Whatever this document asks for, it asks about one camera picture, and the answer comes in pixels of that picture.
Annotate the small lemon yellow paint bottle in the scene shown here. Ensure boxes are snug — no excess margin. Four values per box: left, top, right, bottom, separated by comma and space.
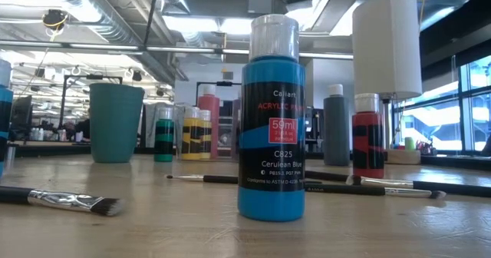
180, 106, 202, 161

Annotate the black background monitor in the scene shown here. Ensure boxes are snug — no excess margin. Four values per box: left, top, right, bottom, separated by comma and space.
10, 94, 34, 134

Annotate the tall grey paint bottle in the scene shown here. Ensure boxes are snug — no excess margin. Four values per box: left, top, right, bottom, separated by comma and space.
323, 83, 351, 167

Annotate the tall rose pink paint bottle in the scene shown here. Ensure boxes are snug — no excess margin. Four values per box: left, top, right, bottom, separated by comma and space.
196, 84, 221, 160

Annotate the small teal green paint bottle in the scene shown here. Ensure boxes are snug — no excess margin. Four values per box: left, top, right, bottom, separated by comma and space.
153, 107, 176, 164

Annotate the teal plastic cup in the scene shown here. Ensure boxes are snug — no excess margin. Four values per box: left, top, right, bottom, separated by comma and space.
88, 82, 146, 164

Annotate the black aluminium table frame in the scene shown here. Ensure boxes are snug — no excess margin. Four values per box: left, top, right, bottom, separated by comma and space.
420, 154, 491, 171

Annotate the black background gantry frame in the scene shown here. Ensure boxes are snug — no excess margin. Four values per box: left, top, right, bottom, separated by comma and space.
195, 80, 243, 108

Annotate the small golden yellow paint bottle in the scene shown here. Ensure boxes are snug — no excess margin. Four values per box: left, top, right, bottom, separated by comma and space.
198, 109, 213, 160

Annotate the table lamp white shade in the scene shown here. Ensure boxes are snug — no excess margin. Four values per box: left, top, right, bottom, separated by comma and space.
351, 0, 423, 166

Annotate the grey ceiling unit box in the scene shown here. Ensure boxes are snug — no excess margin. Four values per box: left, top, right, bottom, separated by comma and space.
247, 0, 288, 15

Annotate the small blue paint bottle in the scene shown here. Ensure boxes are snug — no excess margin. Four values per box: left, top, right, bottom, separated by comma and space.
0, 59, 15, 179

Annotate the clear plastic tray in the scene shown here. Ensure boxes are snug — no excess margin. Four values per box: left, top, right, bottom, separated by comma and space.
174, 104, 242, 161

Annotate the paintbrush silver ferrule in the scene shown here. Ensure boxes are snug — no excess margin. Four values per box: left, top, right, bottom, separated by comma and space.
0, 186, 126, 217

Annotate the small red paint bottle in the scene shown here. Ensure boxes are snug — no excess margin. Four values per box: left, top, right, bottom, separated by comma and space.
351, 93, 386, 180

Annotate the black ceiling device yellow cable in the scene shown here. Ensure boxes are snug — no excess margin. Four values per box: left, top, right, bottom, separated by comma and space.
41, 8, 70, 31

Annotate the cerulean blue paint bottle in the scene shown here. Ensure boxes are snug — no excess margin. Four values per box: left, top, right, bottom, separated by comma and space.
236, 14, 307, 223

